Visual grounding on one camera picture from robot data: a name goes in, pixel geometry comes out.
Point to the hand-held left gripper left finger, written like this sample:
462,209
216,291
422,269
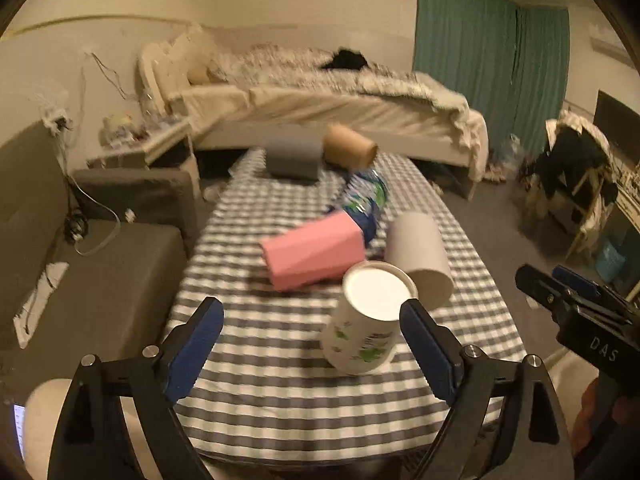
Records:
199,345

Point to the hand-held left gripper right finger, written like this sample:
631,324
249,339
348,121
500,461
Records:
426,355

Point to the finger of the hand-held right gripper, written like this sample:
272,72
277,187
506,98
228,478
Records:
575,281
537,287

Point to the white printed paper cup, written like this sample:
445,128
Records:
367,322

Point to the light grey paper cup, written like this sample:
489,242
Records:
417,255

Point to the pink paper cup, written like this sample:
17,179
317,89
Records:
312,255

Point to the dark grey paper cup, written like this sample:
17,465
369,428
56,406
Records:
292,157

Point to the brown paper cup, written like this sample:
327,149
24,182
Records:
347,146

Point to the turquoise box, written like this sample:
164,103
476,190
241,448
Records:
610,260

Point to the white chair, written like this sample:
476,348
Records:
595,210

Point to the grey checked tablecloth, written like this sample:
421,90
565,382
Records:
280,340

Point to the dark clothes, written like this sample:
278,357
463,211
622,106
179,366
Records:
570,165

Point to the grey sofa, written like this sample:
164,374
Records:
100,270

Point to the black screen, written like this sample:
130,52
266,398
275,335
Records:
617,125

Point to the white sheet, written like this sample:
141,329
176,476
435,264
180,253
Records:
42,300

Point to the pale round object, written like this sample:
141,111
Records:
42,410

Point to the lit phone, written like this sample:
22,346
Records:
19,432

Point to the white bedside table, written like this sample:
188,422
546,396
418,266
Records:
150,147

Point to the white air conditioner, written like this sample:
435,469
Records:
607,40

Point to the green curtain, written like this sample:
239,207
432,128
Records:
470,45

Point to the white bed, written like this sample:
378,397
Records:
325,115

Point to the cream pillow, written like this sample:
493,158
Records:
197,74

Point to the furry mottled blanket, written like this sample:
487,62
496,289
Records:
300,67

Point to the black cloth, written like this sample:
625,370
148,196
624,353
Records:
346,59

